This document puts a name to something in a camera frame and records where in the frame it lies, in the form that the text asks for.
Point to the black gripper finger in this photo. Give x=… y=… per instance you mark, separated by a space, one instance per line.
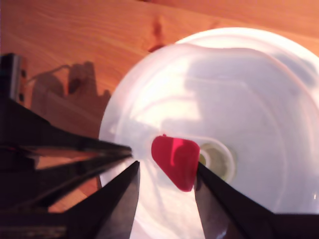
x=37 y=132
x=109 y=204
x=224 y=206
x=30 y=184

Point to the white plate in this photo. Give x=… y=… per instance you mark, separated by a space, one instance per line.
x=249 y=36

